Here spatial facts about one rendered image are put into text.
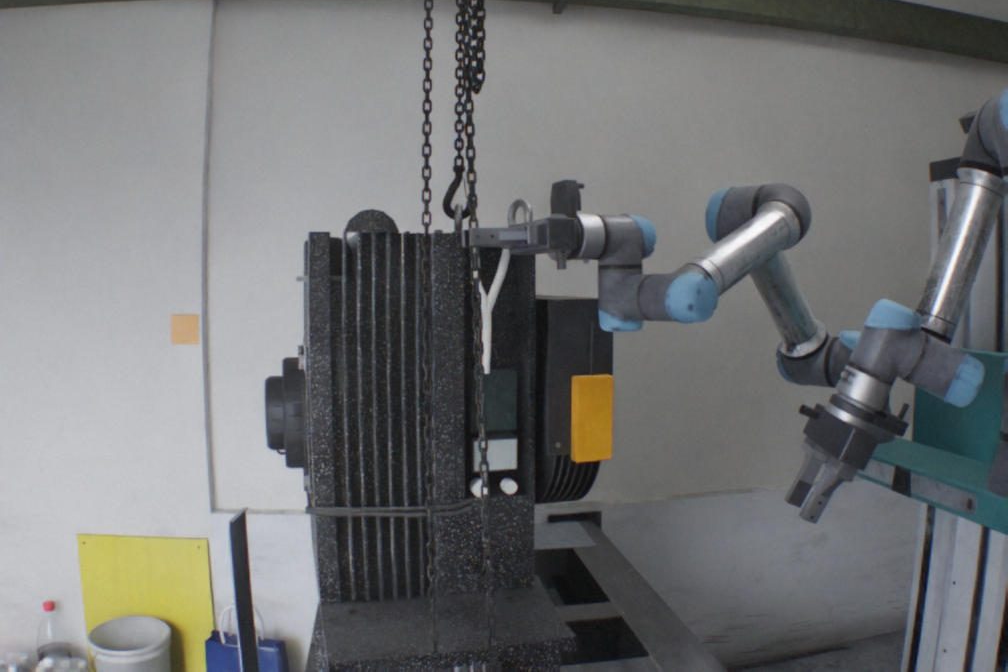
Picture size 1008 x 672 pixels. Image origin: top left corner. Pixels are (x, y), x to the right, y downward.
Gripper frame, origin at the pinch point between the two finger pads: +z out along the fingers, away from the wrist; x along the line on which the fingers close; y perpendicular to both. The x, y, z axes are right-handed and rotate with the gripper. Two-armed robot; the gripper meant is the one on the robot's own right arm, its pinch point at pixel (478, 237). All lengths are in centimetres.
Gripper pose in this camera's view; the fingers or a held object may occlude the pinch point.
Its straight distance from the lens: 117.0
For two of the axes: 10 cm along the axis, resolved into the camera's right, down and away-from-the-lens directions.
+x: -4.4, 0.2, 9.0
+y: 0.4, 10.0, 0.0
